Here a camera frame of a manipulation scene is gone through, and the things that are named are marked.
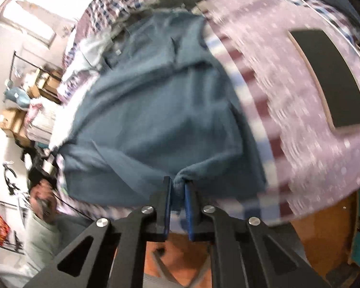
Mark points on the dark teal sweater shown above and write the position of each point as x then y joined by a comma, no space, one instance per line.
165,107

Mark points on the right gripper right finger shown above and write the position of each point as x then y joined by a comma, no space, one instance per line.
245,253

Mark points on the clear plastic storage bag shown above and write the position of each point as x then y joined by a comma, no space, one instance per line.
39,120

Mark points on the black smartphone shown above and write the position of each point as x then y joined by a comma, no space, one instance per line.
335,83

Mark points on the blue plush shark toy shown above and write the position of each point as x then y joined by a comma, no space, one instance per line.
15,96

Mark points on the window with curtain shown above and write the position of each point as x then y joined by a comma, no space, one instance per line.
43,20

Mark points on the black clothes rack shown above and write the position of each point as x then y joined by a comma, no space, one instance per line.
20,66

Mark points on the light blue garment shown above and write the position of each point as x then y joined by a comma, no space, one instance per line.
89,53

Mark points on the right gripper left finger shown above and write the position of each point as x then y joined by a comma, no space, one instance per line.
111,253

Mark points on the cardboard boxes stack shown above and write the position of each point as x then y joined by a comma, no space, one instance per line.
36,84

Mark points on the person left hand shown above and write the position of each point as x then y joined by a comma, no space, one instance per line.
43,201

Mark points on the person left forearm sleeve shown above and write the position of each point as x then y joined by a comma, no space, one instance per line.
40,247

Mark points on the plaid bed sheet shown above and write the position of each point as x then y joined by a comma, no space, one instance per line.
307,166

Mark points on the bicycle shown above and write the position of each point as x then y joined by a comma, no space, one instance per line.
16,184

